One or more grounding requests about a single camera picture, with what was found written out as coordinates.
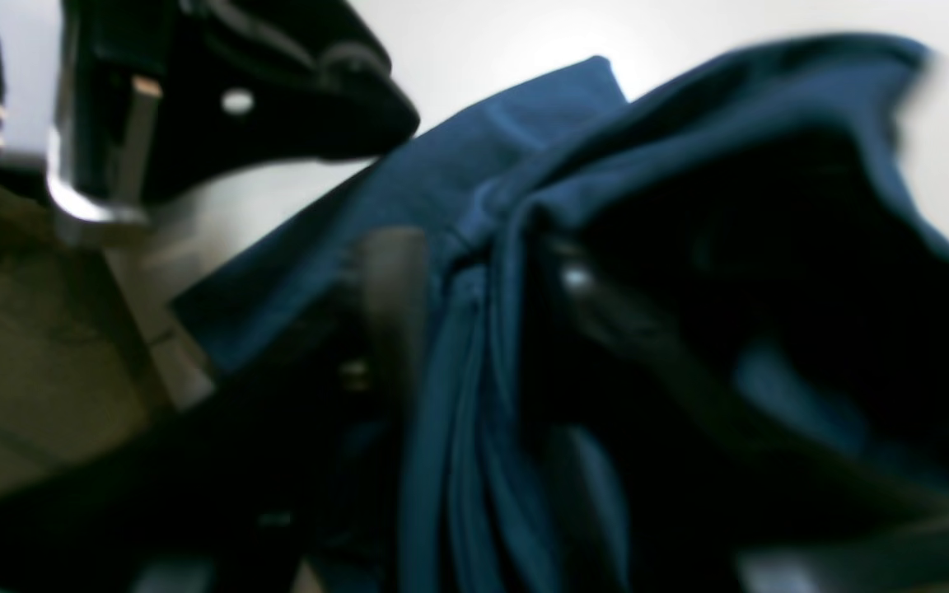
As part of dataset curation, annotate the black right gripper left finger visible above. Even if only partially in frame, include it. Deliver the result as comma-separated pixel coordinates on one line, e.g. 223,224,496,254
0,226,429,592

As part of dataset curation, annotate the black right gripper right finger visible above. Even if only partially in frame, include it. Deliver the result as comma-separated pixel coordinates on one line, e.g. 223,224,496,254
549,241,949,592

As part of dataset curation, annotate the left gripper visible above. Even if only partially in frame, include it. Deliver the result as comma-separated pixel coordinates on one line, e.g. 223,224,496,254
0,1,419,226

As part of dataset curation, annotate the dark blue T-shirt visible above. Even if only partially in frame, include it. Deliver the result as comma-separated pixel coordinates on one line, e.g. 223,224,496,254
175,33,949,592

